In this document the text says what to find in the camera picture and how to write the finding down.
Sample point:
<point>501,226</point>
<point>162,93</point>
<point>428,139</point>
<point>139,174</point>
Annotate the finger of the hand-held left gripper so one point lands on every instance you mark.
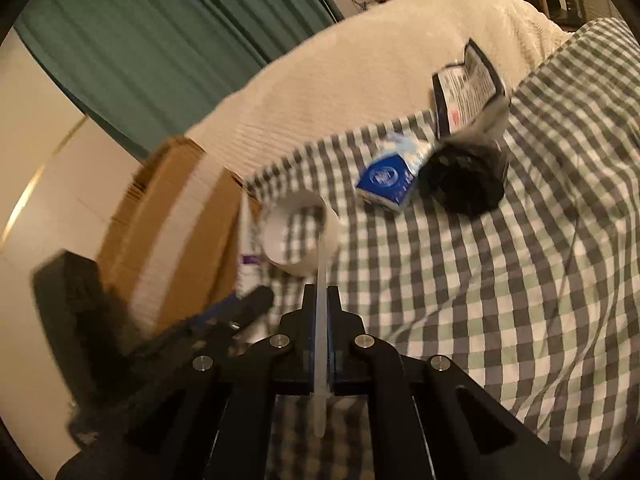
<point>250,302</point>

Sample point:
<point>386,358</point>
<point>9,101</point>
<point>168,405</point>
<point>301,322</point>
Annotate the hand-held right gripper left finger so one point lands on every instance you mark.
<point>300,350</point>

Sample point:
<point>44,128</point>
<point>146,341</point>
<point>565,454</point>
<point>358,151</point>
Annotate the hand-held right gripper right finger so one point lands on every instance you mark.
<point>345,350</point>

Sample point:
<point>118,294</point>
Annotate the white purple tube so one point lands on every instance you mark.
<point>248,260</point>

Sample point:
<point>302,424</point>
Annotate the white strip loop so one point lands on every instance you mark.
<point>274,240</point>

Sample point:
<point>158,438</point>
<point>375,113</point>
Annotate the brown cardboard box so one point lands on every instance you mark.
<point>220,220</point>

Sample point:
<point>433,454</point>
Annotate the blue white tissue pack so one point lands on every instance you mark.
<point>387,180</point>

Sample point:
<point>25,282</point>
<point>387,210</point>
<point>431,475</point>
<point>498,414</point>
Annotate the black crumpled pouch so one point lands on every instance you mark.
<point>465,180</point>

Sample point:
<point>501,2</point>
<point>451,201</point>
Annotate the green curtain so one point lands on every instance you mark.
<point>260,0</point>
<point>125,60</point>

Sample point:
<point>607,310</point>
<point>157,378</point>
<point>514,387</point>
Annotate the cream quilted blanket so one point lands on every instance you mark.
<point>375,75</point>

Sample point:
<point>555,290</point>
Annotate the black white printed packet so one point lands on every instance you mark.
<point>465,95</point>

